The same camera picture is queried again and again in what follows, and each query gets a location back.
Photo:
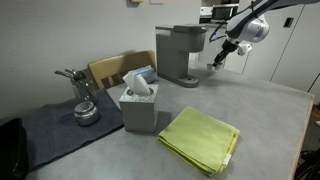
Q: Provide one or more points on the wooden chair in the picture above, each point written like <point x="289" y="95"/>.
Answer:
<point x="109" y="72"/>

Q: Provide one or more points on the beige wall thermostat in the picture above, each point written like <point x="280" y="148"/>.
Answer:
<point x="136" y="1"/>

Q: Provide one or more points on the white wall switch plate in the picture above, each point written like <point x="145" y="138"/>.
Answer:
<point x="156" y="2"/>

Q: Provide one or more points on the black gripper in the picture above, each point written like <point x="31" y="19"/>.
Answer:
<point x="227" y="47"/>

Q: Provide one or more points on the grey tissue box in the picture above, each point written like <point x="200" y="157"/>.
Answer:
<point x="138" y="104"/>

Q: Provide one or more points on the white coffee pod cup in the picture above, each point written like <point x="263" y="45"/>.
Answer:
<point x="218" y="66"/>
<point x="209" y="67"/>

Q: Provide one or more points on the black microwave oven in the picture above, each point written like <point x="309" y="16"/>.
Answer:
<point x="223" y="11"/>

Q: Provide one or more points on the grey pod coffee maker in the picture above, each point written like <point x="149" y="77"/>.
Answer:
<point x="174" y="43"/>

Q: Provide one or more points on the dark blue table mat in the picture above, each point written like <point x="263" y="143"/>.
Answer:
<point x="53" y="132"/>

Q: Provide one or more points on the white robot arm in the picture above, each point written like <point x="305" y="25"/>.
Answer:
<point x="250" y="26"/>

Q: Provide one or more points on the folded yellow-green cloth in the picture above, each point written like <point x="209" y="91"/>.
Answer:
<point x="203" y="142"/>

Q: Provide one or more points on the round metal tin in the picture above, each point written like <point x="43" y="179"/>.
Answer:
<point x="86" y="113"/>

